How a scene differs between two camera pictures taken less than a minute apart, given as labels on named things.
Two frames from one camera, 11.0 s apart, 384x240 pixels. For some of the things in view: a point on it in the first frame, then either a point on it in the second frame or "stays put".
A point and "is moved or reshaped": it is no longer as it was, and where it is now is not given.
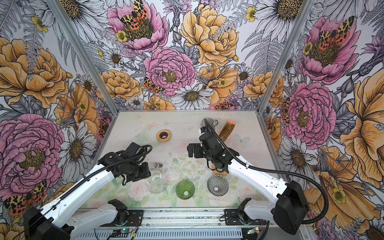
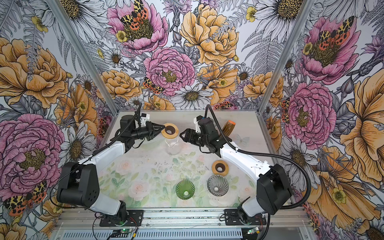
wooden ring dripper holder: x=221 y=173 stays put
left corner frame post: x=74 y=41 stays put
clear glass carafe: x=157 y=179 to x=172 y=148
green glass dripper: x=185 y=189 stays put
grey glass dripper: x=217 y=185 stays put
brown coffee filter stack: x=226 y=130 stays put
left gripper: x=144 y=174 to x=153 y=129
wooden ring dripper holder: x=163 y=136 is moved or reshaped
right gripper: x=197 y=146 to x=189 y=136
